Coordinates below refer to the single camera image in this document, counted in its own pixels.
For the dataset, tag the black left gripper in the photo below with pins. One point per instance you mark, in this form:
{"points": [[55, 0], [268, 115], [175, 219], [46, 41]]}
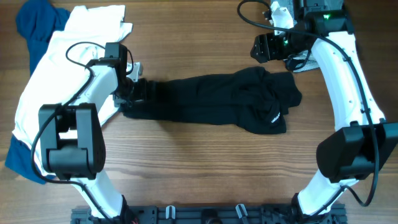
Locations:
{"points": [[142, 95]]}

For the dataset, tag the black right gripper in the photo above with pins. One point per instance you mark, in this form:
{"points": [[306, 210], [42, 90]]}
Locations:
{"points": [[261, 48]]}

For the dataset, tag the black t-shirt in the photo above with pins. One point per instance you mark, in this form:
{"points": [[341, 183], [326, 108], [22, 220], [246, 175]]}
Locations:
{"points": [[253, 99]]}

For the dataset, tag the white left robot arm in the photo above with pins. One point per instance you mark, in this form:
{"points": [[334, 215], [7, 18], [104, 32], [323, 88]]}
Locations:
{"points": [[71, 140]]}

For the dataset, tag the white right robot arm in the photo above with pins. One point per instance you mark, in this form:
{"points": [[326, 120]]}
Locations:
{"points": [[363, 139]]}

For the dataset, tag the light blue jeans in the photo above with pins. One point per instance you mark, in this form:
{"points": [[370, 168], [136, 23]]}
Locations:
{"points": [[305, 61]]}

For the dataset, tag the white t-shirt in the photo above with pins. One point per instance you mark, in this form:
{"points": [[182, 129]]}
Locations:
{"points": [[60, 72]]}

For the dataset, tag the blue t-shirt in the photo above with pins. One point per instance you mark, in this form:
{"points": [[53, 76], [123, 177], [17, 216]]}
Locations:
{"points": [[36, 21]]}

